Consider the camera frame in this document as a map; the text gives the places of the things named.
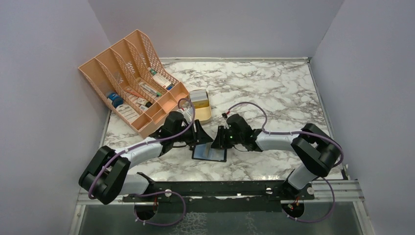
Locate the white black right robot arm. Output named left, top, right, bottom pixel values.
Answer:
left=211, top=114, right=342, bottom=199

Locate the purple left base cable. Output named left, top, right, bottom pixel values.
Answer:
left=133, top=189, right=187, bottom=227

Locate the black mounting base rail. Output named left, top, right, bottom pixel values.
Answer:
left=122, top=180, right=315, bottom=213

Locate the orange plastic desk organizer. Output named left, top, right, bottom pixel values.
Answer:
left=79, top=30, right=189, bottom=138

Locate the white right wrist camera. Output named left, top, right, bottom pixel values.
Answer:
left=222, top=111, right=230, bottom=119

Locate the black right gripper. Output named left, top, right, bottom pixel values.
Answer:
left=211, top=125, right=243, bottom=149

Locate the black leather card holder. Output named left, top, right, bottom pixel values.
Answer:
left=192, top=142, right=227, bottom=162

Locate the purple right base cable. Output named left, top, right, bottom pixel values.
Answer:
left=280, top=176, right=337, bottom=224

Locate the white label card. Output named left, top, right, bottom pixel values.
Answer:
left=116, top=104, right=140, bottom=124

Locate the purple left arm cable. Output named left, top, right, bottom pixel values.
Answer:
left=88, top=98, right=196, bottom=200

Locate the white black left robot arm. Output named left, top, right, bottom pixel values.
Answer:
left=78, top=111, right=213, bottom=205

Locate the white glue stick box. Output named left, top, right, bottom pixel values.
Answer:
left=147, top=67, right=173, bottom=90

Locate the beige card tray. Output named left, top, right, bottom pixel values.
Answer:
left=195, top=105, right=211, bottom=124

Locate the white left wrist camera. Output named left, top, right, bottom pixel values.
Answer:
left=182, top=108, right=193, bottom=123

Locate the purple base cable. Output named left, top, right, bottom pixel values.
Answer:
left=133, top=189, right=187, bottom=227
left=280, top=176, right=337, bottom=224

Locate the orange pen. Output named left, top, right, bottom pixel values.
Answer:
left=123, top=89, right=146, bottom=99

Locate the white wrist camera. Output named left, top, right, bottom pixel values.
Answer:
left=182, top=108, right=193, bottom=123
left=222, top=111, right=230, bottom=119

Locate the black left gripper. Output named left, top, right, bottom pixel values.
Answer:
left=173, top=119, right=213, bottom=146

